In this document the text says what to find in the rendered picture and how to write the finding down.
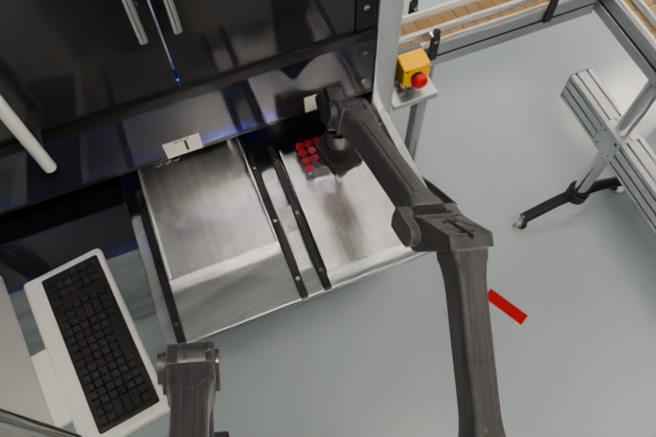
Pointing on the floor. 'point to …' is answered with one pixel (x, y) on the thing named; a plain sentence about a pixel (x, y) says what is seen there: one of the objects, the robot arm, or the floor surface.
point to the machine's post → (388, 22)
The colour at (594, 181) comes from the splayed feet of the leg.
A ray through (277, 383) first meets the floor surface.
